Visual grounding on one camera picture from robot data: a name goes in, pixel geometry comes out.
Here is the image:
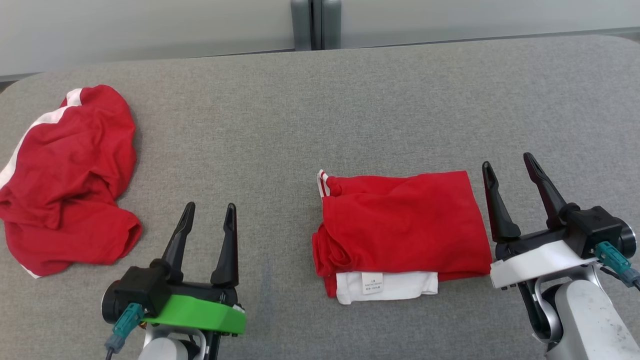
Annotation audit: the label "teal plug cable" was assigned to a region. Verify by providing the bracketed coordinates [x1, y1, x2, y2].
[594, 241, 640, 292]
[103, 302, 146, 360]

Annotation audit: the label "left teal plug cable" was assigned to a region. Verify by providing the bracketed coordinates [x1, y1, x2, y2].
[103, 302, 146, 360]

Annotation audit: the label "red shirt white sleeves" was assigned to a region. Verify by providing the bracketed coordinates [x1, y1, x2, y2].
[311, 169, 494, 306]

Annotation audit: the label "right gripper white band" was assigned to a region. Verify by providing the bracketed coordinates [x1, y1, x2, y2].
[481, 151, 599, 291]

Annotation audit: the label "red shorts white stripe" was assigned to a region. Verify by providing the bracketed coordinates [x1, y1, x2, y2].
[0, 84, 144, 279]

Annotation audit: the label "grey metal post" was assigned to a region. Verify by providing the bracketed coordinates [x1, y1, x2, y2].
[290, 0, 343, 51]

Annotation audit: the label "right teal plug cable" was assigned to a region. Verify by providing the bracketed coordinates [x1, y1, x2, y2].
[594, 241, 640, 292]

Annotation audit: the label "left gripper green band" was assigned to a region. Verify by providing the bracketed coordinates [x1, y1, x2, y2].
[142, 201, 247, 336]

